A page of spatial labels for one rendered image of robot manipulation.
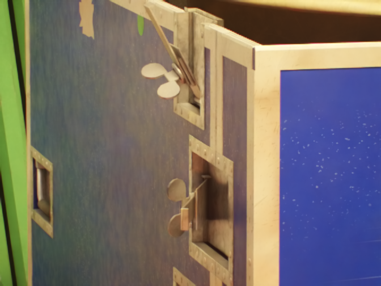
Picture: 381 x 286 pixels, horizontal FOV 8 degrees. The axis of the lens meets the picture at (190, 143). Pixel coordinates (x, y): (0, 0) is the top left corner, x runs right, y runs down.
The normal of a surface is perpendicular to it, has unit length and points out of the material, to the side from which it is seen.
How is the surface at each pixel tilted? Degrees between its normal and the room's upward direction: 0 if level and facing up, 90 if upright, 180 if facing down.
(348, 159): 90
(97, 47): 90
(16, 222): 90
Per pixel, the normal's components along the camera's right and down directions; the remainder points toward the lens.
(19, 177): 0.58, -0.11
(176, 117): -0.97, 0.04
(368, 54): 0.25, 0.16
